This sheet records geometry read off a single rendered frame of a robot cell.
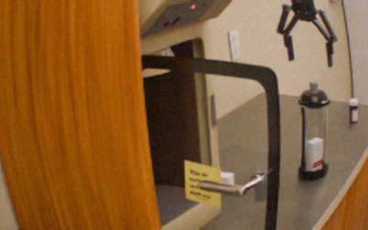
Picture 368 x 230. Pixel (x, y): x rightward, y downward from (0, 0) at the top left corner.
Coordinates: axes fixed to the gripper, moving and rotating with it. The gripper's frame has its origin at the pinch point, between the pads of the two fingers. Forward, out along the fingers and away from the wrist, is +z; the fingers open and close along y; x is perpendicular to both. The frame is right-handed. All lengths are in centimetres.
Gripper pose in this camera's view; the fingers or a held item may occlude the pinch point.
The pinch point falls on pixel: (310, 59)
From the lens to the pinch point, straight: 161.6
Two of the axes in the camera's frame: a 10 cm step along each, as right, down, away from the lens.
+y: 8.2, 1.0, -5.6
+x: 5.6, -2.8, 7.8
